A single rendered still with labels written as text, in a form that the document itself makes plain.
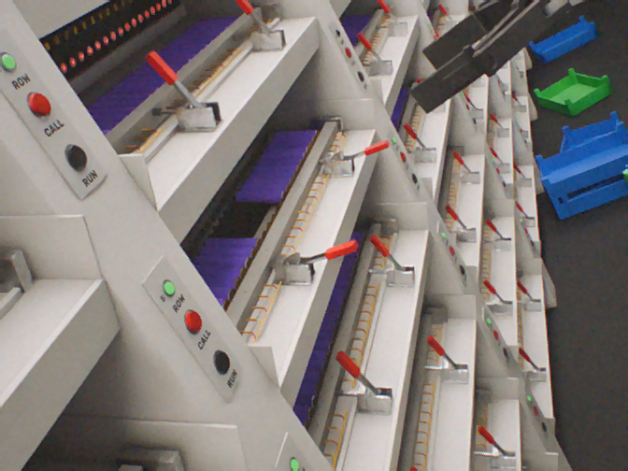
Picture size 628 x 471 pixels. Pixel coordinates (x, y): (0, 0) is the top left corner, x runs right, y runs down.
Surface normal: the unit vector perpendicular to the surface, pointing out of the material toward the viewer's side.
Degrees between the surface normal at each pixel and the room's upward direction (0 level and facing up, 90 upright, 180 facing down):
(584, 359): 0
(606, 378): 0
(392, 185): 90
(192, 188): 112
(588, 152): 90
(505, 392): 90
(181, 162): 22
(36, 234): 90
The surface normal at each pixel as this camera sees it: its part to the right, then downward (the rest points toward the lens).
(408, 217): -0.21, 0.50
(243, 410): 0.85, -0.33
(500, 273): -0.13, -0.87
